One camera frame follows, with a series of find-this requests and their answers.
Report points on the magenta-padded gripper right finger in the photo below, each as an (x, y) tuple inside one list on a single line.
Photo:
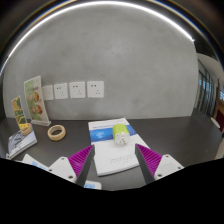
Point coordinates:
[(153, 161)]

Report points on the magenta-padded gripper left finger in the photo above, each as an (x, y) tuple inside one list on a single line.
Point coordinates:
[(78, 161)]

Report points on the green and white charger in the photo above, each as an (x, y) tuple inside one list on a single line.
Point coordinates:
[(120, 133)]

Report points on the white and blue book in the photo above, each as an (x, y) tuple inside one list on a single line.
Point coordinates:
[(113, 160)]

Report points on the beige tape roll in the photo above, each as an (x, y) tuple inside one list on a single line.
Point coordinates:
[(27, 130), (50, 133)]

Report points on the grey booklet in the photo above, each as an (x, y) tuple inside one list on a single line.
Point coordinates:
[(20, 143)]

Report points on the large acrylic menu stand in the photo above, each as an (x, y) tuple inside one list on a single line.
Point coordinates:
[(36, 100)]

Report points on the small yellow-green sign card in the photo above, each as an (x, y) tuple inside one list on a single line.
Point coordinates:
[(18, 111)]

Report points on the curved ceiling light strip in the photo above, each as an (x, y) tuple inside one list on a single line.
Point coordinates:
[(100, 3)]

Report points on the white wall socket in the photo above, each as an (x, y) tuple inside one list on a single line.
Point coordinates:
[(77, 89), (61, 91), (95, 89)]

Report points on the white wall switch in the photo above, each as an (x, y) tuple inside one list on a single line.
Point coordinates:
[(48, 93)]

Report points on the glass window wall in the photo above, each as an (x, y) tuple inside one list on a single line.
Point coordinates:
[(208, 95)]

